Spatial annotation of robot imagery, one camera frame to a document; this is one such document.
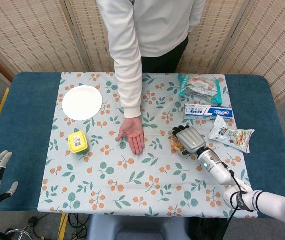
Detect orange jelly cup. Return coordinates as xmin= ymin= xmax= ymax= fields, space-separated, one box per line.
xmin=169 ymin=134 xmax=186 ymax=153

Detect blue white toothpaste box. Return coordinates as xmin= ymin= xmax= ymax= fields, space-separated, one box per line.
xmin=183 ymin=103 xmax=234 ymax=122

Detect woven folding screen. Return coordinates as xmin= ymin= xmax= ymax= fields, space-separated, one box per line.
xmin=0 ymin=0 xmax=285 ymax=105

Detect person's right forearm white sleeve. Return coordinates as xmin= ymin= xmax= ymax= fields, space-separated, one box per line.
xmin=106 ymin=0 xmax=143 ymax=119

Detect teal snack bag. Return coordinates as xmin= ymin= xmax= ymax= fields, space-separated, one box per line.
xmin=177 ymin=73 xmax=227 ymax=105

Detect floral fruit print tablecloth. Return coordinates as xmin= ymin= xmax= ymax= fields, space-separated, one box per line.
xmin=36 ymin=71 xmax=259 ymax=219

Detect black floor cables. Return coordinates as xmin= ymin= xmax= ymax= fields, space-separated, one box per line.
xmin=22 ymin=212 xmax=91 ymax=240

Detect white paper plate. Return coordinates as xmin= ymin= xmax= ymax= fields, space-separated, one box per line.
xmin=62 ymin=85 xmax=104 ymax=122

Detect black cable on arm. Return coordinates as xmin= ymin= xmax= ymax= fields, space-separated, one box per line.
xmin=222 ymin=162 xmax=251 ymax=226

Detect person's torso white sweater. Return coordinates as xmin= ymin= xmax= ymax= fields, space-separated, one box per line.
xmin=97 ymin=0 xmax=207 ymax=74

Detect green container yellow lid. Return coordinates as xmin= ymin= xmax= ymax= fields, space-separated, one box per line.
xmin=67 ymin=130 xmax=91 ymax=156

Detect person's right hand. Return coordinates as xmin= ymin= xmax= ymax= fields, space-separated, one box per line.
xmin=116 ymin=116 xmax=146 ymax=156

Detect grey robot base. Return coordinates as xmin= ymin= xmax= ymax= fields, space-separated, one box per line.
xmin=86 ymin=214 xmax=191 ymax=240

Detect right robot hand grey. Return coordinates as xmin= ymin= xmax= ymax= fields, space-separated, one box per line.
xmin=171 ymin=125 xmax=207 ymax=158

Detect silver snack bag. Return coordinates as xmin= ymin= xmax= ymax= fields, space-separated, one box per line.
xmin=208 ymin=115 xmax=256 ymax=154

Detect blue table cover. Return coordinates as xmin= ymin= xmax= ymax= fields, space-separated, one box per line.
xmin=0 ymin=71 xmax=285 ymax=219

